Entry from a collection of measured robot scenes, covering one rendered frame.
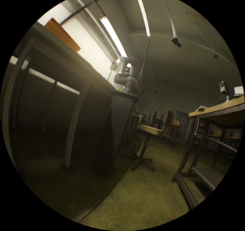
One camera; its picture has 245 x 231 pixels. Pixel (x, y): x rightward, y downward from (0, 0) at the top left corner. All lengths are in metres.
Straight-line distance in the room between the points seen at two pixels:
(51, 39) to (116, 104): 0.68
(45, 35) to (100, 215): 1.03
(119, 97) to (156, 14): 3.46
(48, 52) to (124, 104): 0.68
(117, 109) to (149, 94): 5.64
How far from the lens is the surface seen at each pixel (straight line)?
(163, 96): 6.28
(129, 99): 0.72
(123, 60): 0.92
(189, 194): 0.96
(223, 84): 1.12
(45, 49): 0.55
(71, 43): 0.67
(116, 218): 0.72
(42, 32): 0.52
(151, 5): 3.66
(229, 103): 0.83
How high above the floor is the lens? 0.65
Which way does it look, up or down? 5 degrees up
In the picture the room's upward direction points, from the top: 18 degrees clockwise
